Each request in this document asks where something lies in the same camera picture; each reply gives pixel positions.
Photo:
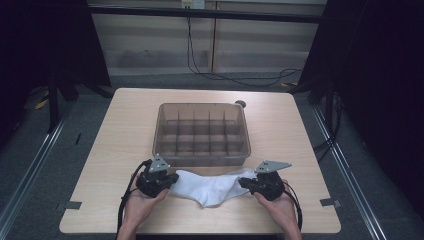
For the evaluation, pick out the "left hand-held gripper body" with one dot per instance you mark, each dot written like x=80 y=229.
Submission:
x=153 y=181

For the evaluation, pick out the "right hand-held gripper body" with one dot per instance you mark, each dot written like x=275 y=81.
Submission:
x=270 y=185

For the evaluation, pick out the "white sock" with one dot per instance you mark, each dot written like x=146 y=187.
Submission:
x=206 y=190

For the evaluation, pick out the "grey divided storage box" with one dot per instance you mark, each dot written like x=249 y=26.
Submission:
x=200 y=133

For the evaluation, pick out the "person's right hand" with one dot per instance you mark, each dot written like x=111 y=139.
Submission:
x=281 y=210

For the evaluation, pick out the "person's left hand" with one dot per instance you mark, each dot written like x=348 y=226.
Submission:
x=140 y=208

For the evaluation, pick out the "grey tape strip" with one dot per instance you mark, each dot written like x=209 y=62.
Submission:
x=74 y=205
x=330 y=202

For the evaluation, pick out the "black table grommet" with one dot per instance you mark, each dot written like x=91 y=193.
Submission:
x=240 y=103

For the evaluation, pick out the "black stand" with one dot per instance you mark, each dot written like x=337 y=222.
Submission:
x=53 y=106

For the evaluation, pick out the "yellow floor tape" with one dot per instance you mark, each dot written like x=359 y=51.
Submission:
x=41 y=104

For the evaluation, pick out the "black curtain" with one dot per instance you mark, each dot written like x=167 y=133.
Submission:
x=383 y=83
x=33 y=50

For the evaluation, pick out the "metal floor rail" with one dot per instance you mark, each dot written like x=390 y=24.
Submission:
x=350 y=173
x=36 y=156

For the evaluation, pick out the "white wall socket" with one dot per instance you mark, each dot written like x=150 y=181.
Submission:
x=193 y=4

